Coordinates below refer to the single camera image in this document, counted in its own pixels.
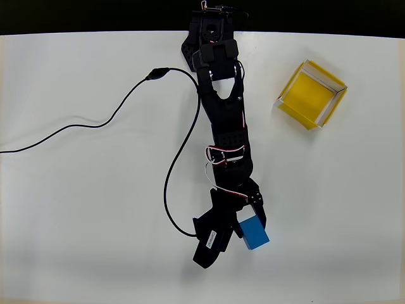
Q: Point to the blue rectangular block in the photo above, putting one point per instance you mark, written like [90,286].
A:
[254,234]

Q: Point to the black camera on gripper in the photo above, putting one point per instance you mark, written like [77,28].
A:
[213,236]

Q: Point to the yellow paper box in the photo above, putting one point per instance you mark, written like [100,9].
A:
[308,95]

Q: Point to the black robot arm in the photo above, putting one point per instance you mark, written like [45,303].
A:
[226,120]

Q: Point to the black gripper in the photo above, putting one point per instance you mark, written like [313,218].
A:
[238,202]

